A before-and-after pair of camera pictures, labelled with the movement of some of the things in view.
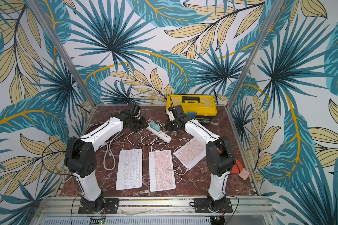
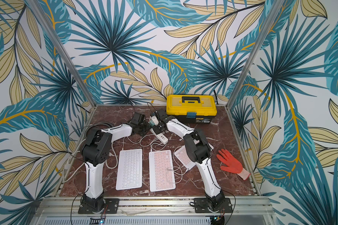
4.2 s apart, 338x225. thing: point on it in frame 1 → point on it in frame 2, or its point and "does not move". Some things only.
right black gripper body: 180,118 → 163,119
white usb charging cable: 161,149 → 151,137
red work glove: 237,168 does not move
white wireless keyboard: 129,175 does not move
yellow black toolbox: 204,106 does not move
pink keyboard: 161,174 does not move
